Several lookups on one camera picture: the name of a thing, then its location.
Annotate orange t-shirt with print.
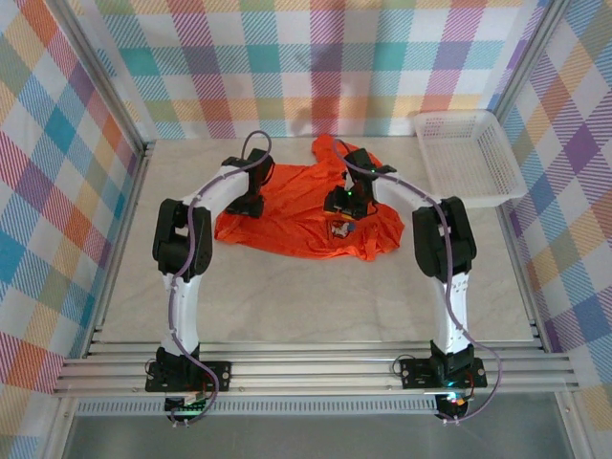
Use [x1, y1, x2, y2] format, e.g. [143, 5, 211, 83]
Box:
[213, 134, 405, 262]

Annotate white perforated plastic basket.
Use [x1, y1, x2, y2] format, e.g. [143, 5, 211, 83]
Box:
[413, 109, 528, 209]

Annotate grey metal sheet panel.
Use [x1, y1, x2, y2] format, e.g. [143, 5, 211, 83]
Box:
[59, 413, 578, 459]

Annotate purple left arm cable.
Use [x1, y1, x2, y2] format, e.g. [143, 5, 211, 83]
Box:
[164, 129, 274, 425]

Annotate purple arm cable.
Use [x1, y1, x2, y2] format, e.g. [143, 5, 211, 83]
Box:
[164, 129, 274, 425]
[333, 138, 504, 423]

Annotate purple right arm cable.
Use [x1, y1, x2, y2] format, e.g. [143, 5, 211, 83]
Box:
[333, 138, 504, 423]

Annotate aluminium frame side rail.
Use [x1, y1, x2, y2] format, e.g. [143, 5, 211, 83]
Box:
[80, 142, 154, 360]
[496, 203, 549, 353]

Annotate aluminium frame cross rail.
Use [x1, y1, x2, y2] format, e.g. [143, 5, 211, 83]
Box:
[52, 339, 582, 397]

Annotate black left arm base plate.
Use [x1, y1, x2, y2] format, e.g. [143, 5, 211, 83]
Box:
[144, 359, 234, 394]

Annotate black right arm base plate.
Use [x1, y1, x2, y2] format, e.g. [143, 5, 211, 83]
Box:
[398, 354, 490, 389]

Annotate slotted grey cable duct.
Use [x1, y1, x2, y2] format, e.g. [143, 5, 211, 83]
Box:
[75, 399, 440, 417]

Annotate aluminium frame corner post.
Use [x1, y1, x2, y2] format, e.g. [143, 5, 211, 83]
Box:
[487, 0, 568, 125]
[45, 0, 154, 159]

